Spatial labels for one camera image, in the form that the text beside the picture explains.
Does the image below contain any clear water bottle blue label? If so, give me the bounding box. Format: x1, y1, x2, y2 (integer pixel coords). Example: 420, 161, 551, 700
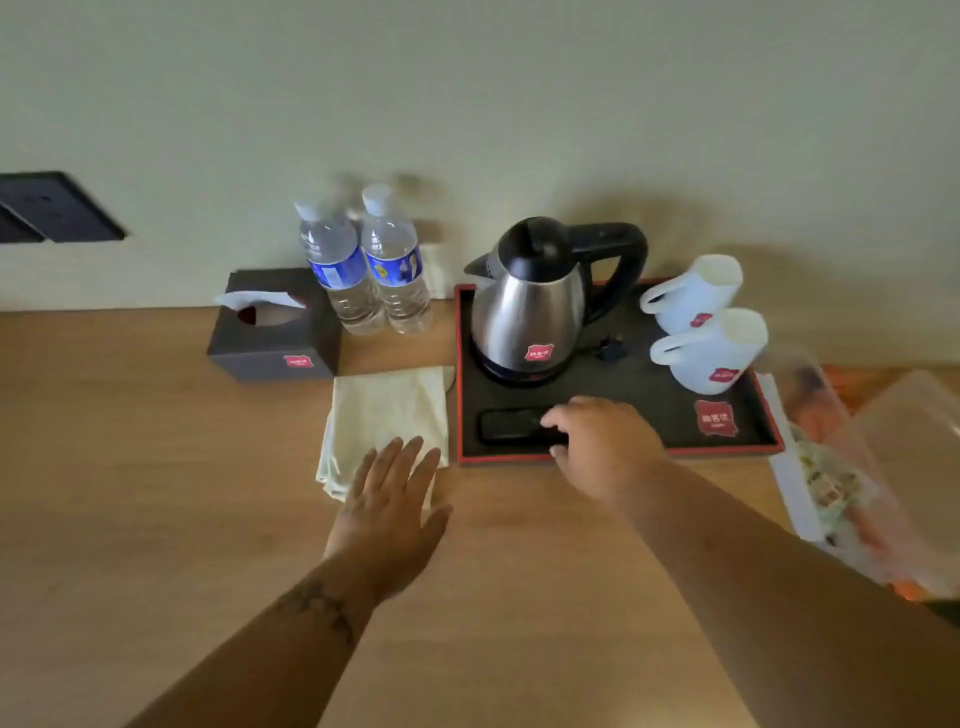
294, 198, 388, 337
360, 183, 434, 336

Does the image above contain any white mug red label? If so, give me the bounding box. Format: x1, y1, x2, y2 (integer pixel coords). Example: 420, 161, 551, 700
649, 307, 770, 397
638, 254, 745, 337

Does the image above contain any person's right forearm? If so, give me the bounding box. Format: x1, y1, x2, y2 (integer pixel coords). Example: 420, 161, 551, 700
611, 461, 960, 728

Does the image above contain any person's right hand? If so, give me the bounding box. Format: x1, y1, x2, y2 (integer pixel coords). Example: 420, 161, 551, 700
539, 395, 673, 519

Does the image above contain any clear plastic bag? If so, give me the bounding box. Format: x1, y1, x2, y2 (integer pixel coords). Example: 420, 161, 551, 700
753, 344, 960, 601

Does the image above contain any black remote control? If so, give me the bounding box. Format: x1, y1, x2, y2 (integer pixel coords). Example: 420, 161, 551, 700
478, 406, 568, 449

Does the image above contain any white paper card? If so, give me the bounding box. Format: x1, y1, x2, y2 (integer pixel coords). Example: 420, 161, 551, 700
419, 241, 455, 301

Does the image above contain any pale yellow cloth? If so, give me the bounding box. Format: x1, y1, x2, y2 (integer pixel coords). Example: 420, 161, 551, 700
314, 365, 455, 511

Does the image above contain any black kettle base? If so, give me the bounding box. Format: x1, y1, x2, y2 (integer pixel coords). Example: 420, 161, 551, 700
470, 341, 583, 389

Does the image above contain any white tissue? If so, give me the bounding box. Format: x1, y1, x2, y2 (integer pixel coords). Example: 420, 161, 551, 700
213, 290, 307, 311

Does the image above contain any person's left forearm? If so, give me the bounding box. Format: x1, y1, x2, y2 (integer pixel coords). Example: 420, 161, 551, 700
123, 551, 384, 728

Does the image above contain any person's left hand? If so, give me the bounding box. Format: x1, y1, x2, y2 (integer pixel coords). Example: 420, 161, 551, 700
322, 436, 454, 605

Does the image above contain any steel electric kettle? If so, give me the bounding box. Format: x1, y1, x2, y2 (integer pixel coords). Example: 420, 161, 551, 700
463, 216, 649, 376

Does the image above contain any black tray with red rim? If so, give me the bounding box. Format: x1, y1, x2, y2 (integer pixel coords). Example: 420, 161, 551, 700
452, 278, 786, 466

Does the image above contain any dark grey tissue box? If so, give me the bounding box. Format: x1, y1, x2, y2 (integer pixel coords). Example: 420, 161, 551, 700
206, 268, 343, 385

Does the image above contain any black wall socket panel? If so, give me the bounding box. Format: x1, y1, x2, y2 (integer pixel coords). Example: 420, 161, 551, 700
0, 171, 127, 245

